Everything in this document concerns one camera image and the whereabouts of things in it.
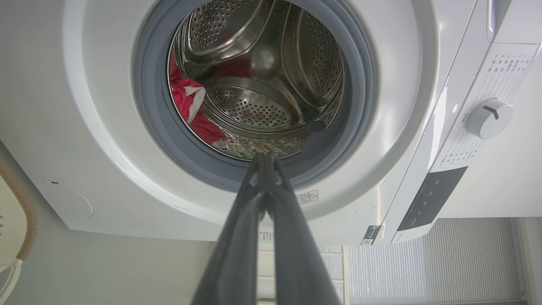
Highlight white program dial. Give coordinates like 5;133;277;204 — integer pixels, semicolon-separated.
466;98;514;140

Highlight red and white cloth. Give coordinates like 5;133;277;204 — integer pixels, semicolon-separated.
169;54;228;147

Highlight white warning sticker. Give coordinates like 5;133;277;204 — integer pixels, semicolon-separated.
296;190;319;205

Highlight white window blinds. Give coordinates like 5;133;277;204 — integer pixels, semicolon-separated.
318;218;521;305

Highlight white front-load washing machine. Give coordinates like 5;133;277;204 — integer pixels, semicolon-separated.
0;0;542;246

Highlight dark energy label sticker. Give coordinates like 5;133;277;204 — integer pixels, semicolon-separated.
361;225;382;245

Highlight white detergent drawer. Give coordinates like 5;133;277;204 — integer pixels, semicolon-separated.
486;0;542;43

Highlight round white filter cover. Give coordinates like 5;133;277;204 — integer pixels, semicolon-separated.
41;180;94;219

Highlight grey rubber door gasket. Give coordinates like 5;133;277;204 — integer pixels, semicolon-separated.
133;0;377;191

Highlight black washer display panel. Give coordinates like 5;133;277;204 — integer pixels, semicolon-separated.
397;166;468;232

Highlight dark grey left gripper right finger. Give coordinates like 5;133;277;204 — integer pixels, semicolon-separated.
266;153;341;305

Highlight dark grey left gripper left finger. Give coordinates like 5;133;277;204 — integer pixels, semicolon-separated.
191;153;267;305

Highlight cream perforated laundry basket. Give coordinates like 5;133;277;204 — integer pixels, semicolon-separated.
0;159;39;303

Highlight stainless steel washing machine drum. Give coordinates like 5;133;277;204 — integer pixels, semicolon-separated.
167;0;346;161

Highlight white shelf unit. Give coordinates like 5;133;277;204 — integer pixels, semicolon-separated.
257;244;350;305

